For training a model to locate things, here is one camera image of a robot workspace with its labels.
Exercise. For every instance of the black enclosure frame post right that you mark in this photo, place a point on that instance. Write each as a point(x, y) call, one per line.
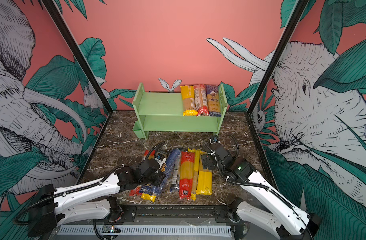
point(288, 31)

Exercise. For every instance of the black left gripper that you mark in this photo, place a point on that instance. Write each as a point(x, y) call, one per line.
point(160, 179)

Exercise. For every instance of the blue Barilla spaghetti bag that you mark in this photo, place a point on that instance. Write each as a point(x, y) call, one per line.
point(170, 162)

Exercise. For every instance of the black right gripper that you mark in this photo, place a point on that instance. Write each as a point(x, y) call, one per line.
point(209, 165)

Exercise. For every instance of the red yellow spaghetti bag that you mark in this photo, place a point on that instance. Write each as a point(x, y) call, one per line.
point(186, 174)

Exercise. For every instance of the yellow spaghetti bag right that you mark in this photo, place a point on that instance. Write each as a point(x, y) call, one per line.
point(205, 177)

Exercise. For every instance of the Ankara spaghetti bag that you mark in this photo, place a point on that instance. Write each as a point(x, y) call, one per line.
point(213, 101)

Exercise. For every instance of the black enclosure frame post left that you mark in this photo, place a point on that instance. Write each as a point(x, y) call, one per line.
point(58, 20)

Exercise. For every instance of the yellow Pastatime spaghetti bag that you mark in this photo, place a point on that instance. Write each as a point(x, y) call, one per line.
point(188, 97)

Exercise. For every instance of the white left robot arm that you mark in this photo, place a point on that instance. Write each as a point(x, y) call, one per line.
point(95, 200)

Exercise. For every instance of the blue yellow spaghetti bag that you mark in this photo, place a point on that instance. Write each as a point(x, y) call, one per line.
point(150, 192)

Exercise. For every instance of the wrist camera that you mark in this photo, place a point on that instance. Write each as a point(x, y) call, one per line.
point(161, 159)
point(214, 139)

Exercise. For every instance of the red white-label spaghetti bag left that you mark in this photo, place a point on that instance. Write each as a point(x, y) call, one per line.
point(137, 191)

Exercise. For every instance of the red spaghetti bag white label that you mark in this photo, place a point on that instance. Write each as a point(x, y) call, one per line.
point(201, 100)

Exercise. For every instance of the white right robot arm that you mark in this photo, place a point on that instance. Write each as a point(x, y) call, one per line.
point(281, 218)

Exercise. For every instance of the green metal shelf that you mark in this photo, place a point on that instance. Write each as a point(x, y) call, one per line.
point(163, 112)

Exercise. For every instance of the white vented strip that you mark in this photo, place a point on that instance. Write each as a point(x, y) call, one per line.
point(146, 230)

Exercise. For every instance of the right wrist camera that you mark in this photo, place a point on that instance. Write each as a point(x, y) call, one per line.
point(214, 139)

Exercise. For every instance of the black enclosure frame post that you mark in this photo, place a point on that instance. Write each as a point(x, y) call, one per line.
point(288, 31)
point(58, 20)

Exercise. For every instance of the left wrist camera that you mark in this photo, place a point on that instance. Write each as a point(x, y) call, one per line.
point(161, 159)

